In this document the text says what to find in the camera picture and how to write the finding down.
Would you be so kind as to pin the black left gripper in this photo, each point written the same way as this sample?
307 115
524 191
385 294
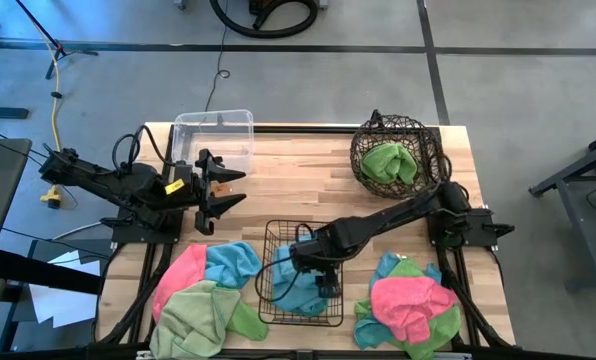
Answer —
203 192

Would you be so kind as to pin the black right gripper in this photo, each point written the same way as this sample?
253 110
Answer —
323 250

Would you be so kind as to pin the black side table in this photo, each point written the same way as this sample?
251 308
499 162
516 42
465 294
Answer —
3 175

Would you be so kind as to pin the black tripod stand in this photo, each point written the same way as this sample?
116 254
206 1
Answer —
60 51

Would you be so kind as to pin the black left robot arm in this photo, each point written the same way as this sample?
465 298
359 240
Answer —
128 185

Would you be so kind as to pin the black flat floor bar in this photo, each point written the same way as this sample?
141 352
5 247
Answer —
3 113

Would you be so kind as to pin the clear plastic bin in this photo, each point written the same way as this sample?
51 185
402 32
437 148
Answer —
213 130

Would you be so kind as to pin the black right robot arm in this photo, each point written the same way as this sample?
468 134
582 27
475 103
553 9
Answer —
388 217

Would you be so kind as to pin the dark metal stand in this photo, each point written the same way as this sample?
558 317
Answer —
583 225

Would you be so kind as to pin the black table frame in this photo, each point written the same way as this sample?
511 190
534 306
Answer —
328 129

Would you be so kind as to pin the blue microfiber towel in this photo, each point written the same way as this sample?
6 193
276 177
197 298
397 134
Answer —
385 267
298 295
370 332
233 262

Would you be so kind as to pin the pink microfiber towel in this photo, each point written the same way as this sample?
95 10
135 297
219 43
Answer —
180 275
408 305

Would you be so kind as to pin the yellow plug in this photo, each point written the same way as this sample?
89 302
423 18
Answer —
53 196

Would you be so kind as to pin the white paper sheets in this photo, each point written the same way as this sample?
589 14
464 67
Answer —
63 305

